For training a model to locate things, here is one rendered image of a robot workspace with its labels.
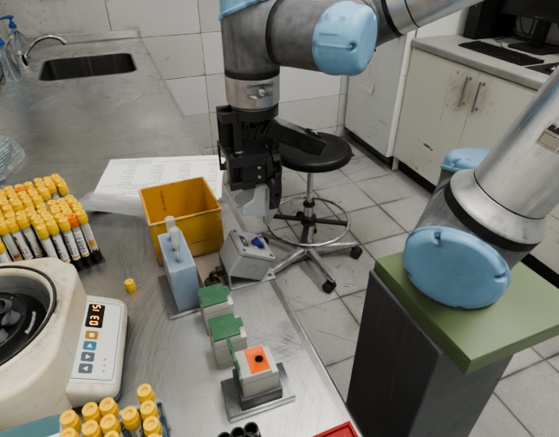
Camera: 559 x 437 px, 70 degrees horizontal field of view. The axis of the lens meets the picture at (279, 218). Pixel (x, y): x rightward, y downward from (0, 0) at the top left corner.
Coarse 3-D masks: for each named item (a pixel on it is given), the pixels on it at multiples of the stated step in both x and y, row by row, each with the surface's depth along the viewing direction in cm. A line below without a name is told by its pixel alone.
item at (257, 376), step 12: (252, 348) 52; (264, 348) 53; (240, 360) 50; (252, 360) 50; (264, 360) 50; (252, 372) 49; (264, 372) 49; (276, 372) 50; (240, 384) 52; (252, 384) 50; (264, 384) 51; (276, 384) 52
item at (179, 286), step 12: (168, 240) 66; (168, 252) 64; (180, 252) 64; (168, 264) 61; (180, 264) 61; (192, 264) 61; (168, 276) 66; (180, 276) 61; (192, 276) 62; (168, 288) 70; (180, 288) 62; (192, 288) 64; (168, 300) 67; (180, 300) 64; (192, 300) 65; (168, 312) 65; (180, 312) 65
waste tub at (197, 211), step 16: (144, 192) 80; (160, 192) 81; (176, 192) 83; (192, 192) 84; (208, 192) 81; (144, 208) 74; (160, 208) 83; (176, 208) 85; (192, 208) 86; (208, 208) 85; (160, 224) 70; (176, 224) 72; (192, 224) 73; (208, 224) 75; (192, 240) 75; (208, 240) 77; (160, 256) 74; (192, 256) 77
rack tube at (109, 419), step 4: (104, 416) 40; (108, 416) 40; (112, 416) 40; (104, 420) 40; (108, 420) 41; (112, 420) 40; (116, 420) 41; (100, 424) 40; (104, 424) 40; (108, 424) 40; (112, 424) 40; (116, 424) 40; (104, 428) 39; (108, 428) 40; (112, 428) 40; (116, 428) 40; (104, 432) 40; (120, 432) 42; (120, 436) 42
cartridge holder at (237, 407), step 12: (228, 384) 54; (288, 384) 54; (228, 396) 53; (240, 396) 51; (252, 396) 51; (264, 396) 51; (276, 396) 52; (288, 396) 53; (228, 408) 52; (240, 408) 52; (252, 408) 52; (264, 408) 52
